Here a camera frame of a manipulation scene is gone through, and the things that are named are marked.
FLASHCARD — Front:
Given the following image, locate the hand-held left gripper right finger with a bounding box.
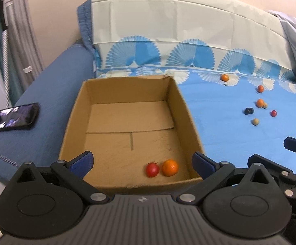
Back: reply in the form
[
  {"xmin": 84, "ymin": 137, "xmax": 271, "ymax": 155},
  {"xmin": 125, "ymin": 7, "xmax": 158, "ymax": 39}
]
[{"xmin": 176, "ymin": 152, "xmax": 279, "ymax": 205}]

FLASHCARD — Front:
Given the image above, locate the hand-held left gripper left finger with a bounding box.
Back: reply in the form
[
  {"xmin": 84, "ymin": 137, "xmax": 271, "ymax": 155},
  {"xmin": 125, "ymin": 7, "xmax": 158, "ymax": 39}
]
[{"xmin": 10, "ymin": 151, "xmax": 110, "ymax": 205}]

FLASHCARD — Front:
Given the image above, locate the brown cardboard box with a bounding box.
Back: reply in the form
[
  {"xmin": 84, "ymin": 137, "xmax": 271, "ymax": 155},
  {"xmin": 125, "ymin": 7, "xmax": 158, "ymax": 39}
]
[{"xmin": 58, "ymin": 75, "xmax": 206, "ymax": 192}]

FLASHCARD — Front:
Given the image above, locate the blue white fan-print sheet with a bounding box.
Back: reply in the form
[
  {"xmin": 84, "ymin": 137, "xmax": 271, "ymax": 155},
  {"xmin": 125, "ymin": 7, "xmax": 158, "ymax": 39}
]
[{"xmin": 77, "ymin": 0, "xmax": 296, "ymax": 182}]

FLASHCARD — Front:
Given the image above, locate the black smartphone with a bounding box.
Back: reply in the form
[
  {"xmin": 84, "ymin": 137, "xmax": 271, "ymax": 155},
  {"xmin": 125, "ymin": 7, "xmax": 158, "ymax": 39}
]
[{"xmin": 0, "ymin": 102, "xmax": 40, "ymax": 133}]

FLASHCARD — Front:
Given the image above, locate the dark blue blanket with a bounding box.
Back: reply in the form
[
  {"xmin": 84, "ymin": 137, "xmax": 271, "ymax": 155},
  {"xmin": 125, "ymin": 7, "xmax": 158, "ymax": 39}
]
[{"xmin": 0, "ymin": 39, "xmax": 97, "ymax": 182}]

